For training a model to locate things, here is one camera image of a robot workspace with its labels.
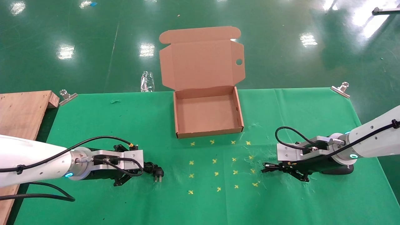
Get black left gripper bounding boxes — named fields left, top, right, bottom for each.
left=83, top=144, right=133, bottom=187

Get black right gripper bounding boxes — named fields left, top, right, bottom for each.
left=280, top=154, right=343, bottom=183

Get open brown cardboard box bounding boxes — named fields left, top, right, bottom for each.
left=159, top=26, right=246, bottom=139

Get crumpled clear plastic bottle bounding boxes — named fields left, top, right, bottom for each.
left=140, top=71, right=155, bottom=93

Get metal spring clip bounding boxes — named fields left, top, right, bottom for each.
left=331, top=82, right=351, bottom=99
left=59, top=89, right=78, bottom=107

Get green table cloth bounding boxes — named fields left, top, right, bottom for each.
left=12, top=87, right=400, bottom=225

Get brown wooden board table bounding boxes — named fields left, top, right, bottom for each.
left=0, top=91, right=60, bottom=225

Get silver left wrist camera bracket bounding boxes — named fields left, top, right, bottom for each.
left=91, top=149, right=145, bottom=171

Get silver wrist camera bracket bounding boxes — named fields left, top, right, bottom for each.
left=276, top=136, right=337, bottom=163
left=91, top=149, right=145, bottom=171

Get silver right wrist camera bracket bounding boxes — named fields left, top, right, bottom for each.
left=276, top=136, right=337, bottom=163

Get black left wrist camera cable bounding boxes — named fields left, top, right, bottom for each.
left=0, top=136, right=145, bottom=178

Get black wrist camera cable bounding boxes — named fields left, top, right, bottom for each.
left=0, top=136, right=145, bottom=178
left=275, top=120, right=400, bottom=164

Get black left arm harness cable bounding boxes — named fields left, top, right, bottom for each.
left=0, top=181, right=76, bottom=202

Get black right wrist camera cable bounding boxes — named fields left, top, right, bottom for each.
left=275, top=120, right=400, bottom=164

